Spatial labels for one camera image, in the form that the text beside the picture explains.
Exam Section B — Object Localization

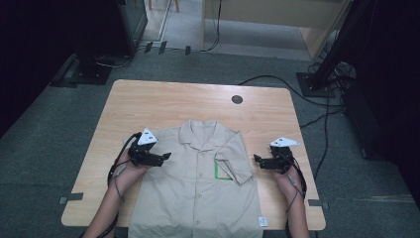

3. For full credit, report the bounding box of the thick black left gripper cable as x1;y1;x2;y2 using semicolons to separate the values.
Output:
78;132;143;238

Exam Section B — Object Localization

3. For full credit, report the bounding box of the thin gripper wire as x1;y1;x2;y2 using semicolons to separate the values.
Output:
113;163;128;203
285;175;303;214

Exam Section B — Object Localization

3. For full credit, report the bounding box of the light wooden cabinet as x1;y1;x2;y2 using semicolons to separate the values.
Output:
201;0;351;60

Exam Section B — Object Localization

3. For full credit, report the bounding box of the thick black right gripper cable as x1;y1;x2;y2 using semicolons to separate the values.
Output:
284;157;308;238

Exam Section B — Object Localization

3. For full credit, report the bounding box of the person's right hand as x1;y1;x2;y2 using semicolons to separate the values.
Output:
271;163;306;203

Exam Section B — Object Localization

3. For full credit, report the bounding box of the black metal stand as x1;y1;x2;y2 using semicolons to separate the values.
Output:
295;0;377;98

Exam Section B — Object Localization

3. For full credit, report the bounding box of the tangle of black cables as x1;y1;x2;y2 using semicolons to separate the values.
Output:
308;60;358;87

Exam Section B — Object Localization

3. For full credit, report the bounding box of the thin right gripper wire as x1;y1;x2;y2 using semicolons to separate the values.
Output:
285;175;303;214

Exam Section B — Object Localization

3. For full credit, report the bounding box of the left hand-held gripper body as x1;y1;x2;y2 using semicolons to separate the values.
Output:
128;128;165;168

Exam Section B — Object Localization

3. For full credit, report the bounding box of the black hanging cable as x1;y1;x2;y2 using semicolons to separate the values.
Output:
201;0;222;53

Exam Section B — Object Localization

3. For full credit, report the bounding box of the monitor floor cable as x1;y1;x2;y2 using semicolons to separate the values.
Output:
95;46;147;69

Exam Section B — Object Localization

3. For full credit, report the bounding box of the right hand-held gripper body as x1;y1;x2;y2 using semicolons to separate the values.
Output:
261;137;301;175

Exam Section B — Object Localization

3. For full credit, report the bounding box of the dark equipment box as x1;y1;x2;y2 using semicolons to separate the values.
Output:
341;82;397;163

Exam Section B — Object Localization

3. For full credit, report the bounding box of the person's left hand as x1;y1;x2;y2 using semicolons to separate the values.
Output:
112;153;151;196

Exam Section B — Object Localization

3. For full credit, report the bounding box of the black monitor on stand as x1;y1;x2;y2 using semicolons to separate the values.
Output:
49;0;149;88

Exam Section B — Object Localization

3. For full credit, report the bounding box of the short black floor cable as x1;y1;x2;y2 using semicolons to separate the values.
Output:
299;108;345;130

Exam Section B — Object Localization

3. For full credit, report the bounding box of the beige short-sleeved shirt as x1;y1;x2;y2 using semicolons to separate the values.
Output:
127;119;265;238

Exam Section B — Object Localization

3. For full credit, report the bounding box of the grey tape piece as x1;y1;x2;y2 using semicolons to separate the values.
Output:
58;192;84;205
307;198;330;210

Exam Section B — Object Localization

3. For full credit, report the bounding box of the thin black floor cable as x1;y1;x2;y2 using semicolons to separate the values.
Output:
312;92;331;181

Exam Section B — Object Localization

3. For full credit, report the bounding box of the thin left gripper wire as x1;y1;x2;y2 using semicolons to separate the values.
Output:
113;163;128;203

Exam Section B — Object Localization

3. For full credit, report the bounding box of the long black floor cable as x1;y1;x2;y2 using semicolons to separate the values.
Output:
238;74;345;108

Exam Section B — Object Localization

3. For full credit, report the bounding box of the dark curtain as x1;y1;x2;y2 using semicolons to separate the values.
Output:
0;0;80;138
353;0;420;209

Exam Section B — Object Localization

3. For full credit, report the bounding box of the thick black gripper cable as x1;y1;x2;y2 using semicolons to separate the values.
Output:
284;157;308;238
78;132;143;238

